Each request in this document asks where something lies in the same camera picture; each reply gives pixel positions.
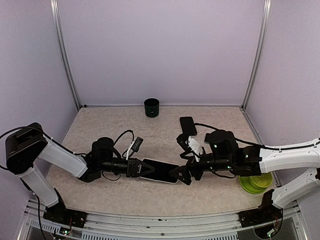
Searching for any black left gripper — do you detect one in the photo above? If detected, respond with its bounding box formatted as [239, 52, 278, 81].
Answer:
[99, 157, 155, 178]

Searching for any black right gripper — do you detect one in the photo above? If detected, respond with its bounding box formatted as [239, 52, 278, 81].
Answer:
[169, 151, 234, 186]

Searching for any clear phone case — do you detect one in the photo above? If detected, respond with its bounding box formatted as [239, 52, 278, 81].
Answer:
[139, 157, 180, 185]

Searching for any black smartphone teal edge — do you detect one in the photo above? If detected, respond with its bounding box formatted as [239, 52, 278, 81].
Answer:
[179, 116, 198, 136]
[142, 159, 179, 183]

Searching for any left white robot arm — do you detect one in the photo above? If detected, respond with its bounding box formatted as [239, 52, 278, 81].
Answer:
[1, 122, 155, 223]

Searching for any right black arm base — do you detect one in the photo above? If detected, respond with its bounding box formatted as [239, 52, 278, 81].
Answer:
[238, 189, 283, 228]

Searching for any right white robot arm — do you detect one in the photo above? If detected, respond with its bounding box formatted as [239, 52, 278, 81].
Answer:
[169, 129, 320, 222]

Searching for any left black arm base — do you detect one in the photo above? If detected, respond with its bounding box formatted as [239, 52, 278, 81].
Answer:
[43, 188, 88, 229]

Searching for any dark green cup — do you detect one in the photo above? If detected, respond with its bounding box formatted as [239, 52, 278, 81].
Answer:
[144, 98, 160, 118]

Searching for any green bowl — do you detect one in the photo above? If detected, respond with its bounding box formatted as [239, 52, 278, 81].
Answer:
[249, 173, 273, 190]

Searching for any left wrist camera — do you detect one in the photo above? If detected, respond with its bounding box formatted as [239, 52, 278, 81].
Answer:
[131, 136, 144, 153]

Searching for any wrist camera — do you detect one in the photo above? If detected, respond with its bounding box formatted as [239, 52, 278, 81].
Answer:
[176, 133, 206, 162]
[131, 136, 144, 153]

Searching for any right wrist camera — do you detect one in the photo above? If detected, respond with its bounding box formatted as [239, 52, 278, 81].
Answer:
[176, 133, 206, 162]

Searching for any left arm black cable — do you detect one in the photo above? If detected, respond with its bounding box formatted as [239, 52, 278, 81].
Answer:
[113, 129, 135, 158]

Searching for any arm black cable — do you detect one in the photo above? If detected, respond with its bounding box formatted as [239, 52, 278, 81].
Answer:
[193, 122, 266, 148]
[113, 129, 135, 158]

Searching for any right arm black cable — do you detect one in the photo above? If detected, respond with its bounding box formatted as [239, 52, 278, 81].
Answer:
[193, 122, 266, 148]

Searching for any front aluminium rail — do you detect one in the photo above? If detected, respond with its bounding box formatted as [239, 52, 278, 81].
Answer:
[14, 197, 308, 240]

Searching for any left aluminium frame post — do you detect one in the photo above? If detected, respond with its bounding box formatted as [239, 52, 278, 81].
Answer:
[50, 0, 82, 111]

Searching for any aluminium frame post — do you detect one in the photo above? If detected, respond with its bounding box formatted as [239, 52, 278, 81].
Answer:
[50, 0, 82, 111]
[241, 0, 272, 112]

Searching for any right aluminium frame post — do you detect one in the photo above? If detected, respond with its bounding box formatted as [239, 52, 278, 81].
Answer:
[241, 0, 272, 112]

